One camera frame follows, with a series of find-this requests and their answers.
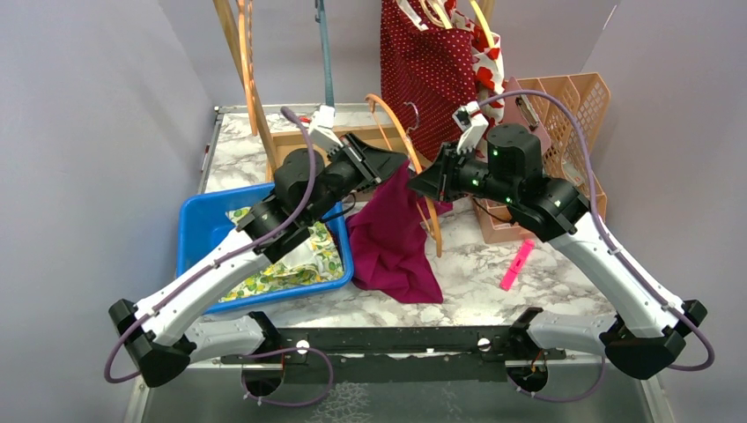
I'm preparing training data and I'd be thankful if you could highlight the pink clipboard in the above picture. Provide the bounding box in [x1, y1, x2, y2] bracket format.
[503, 77, 551, 153]

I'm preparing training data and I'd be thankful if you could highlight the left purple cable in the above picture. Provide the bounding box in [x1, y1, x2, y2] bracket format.
[103, 106, 337, 408]

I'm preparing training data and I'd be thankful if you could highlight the magenta pleated skirt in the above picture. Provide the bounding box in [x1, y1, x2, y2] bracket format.
[346, 165, 443, 304]

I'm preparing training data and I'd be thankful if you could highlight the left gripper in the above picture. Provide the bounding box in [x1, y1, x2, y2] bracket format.
[303, 131, 408, 225]

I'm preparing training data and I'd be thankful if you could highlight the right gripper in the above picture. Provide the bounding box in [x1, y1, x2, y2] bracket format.
[408, 140, 518, 206]

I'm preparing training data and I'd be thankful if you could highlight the orange wavy hanger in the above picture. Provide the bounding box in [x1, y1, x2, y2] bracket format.
[236, 0, 260, 136]

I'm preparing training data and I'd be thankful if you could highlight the wooden hanger metal hook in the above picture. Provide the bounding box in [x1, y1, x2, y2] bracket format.
[365, 93, 443, 258]

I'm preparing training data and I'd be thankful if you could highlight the wooden clothes rack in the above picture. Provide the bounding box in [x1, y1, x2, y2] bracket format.
[211, 0, 497, 203]

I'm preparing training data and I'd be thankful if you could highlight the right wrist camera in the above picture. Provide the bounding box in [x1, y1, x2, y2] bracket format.
[452, 101, 489, 154]

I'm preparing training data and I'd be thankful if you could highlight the grey-blue hanger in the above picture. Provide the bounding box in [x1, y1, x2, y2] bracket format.
[314, 0, 335, 108]

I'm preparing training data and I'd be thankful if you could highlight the pink marker pen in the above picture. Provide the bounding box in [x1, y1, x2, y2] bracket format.
[499, 240, 535, 291]

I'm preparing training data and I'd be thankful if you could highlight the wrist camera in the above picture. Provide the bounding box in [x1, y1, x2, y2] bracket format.
[452, 101, 489, 154]
[308, 105, 344, 155]

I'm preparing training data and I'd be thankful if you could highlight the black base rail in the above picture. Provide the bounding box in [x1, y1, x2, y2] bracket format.
[220, 325, 566, 383]

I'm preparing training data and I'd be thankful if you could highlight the lemon print skirt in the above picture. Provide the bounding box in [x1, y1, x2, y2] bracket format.
[219, 222, 344, 302]

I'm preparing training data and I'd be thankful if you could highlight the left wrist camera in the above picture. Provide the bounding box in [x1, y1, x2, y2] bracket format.
[308, 105, 344, 155]

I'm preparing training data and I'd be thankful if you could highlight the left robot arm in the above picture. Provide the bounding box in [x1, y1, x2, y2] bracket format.
[104, 133, 407, 388]

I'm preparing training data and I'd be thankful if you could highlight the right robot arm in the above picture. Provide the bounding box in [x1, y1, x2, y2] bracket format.
[408, 123, 706, 380]

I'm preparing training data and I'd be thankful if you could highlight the blue plastic bin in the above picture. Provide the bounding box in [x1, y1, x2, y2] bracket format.
[176, 182, 354, 314]

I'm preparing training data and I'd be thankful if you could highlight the red poppy print skirt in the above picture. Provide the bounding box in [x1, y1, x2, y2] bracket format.
[445, 1, 505, 130]

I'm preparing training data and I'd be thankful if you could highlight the peach plastic organizer basket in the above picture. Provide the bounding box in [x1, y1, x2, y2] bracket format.
[472, 73, 610, 244]

